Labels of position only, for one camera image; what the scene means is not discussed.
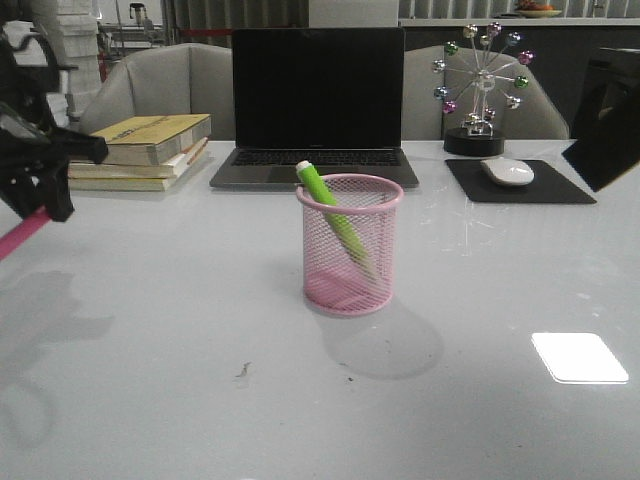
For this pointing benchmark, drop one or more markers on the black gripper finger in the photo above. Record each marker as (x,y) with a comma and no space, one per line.
(607,135)
(76,144)

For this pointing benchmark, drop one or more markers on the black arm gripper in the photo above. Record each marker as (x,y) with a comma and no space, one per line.
(34,163)

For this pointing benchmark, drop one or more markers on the pink marker pen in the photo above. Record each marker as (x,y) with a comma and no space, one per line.
(13,239)

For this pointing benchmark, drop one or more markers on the green marker pen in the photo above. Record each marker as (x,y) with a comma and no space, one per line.
(339,223)

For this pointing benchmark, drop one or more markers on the pink mesh pen holder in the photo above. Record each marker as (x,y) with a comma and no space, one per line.
(331,280)

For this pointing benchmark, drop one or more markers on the bottom pale book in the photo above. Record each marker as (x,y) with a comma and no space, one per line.
(134,184)

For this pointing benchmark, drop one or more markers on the top yellow book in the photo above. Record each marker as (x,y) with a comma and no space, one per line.
(153,140)

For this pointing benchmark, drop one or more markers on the black mouse pad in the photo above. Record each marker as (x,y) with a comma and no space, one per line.
(548,186)

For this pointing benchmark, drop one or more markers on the white computer mouse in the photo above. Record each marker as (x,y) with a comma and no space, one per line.
(508,172)

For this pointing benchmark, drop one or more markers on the middle white book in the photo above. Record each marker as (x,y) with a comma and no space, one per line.
(174,167)

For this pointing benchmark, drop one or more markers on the grey left armchair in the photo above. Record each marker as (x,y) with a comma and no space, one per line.
(178,79)

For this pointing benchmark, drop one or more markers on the grey armchair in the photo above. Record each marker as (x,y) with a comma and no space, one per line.
(178,79)
(520,113)

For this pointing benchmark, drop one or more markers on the ferris wheel desk ornament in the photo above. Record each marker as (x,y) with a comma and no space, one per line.
(476,136)

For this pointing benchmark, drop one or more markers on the fruit bowl on counter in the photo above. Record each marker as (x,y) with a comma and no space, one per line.
(535,9)

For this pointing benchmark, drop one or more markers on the grey right armchair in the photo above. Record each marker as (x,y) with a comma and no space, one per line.
(520,113)

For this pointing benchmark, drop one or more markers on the grey laptop black screen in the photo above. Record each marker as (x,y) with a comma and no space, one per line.
(331,96)

